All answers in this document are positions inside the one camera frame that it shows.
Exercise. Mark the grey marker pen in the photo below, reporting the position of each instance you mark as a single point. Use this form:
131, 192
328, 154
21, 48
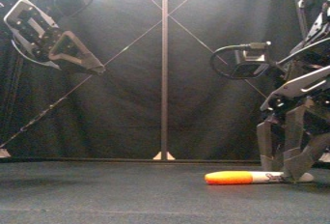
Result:
231, 177

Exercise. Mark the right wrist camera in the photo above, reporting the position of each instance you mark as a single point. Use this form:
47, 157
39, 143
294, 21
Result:
251, 62

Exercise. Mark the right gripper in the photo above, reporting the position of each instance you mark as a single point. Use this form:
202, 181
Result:
300, 83

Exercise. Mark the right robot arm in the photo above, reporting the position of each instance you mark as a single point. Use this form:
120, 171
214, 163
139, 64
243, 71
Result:
315, 25

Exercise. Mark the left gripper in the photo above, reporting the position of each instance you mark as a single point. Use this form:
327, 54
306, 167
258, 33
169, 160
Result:
29, 28

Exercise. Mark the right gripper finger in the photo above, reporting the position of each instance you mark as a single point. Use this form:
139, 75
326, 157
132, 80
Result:
300, 160

